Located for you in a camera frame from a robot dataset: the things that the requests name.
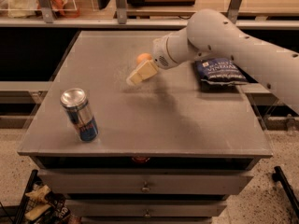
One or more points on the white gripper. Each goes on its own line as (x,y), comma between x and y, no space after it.
(161,54)

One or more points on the orange fruit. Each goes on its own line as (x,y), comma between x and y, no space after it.
(143,57)

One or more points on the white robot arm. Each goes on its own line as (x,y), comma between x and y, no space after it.
(210,34)

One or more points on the red bull can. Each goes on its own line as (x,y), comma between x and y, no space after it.
(76,106)

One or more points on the blue chips bag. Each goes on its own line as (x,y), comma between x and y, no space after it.
(219,71)

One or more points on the grey drawer cabinet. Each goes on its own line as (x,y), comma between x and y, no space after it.
(193,148)

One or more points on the upper drawer knob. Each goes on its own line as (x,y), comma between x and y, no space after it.
(145,188)

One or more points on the drawer knob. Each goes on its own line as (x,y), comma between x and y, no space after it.
(145,188)
(147,214)

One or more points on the lower drawer knob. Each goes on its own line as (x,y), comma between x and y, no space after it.
(147,214)

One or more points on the clear plastic bin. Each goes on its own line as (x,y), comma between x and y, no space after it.
(30,8)

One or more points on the black stand leg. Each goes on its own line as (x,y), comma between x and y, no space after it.
(278,176)

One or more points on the metal shelf rail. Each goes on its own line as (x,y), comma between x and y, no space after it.
(142,24)

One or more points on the black wire basket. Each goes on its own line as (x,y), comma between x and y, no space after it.
(40,205)

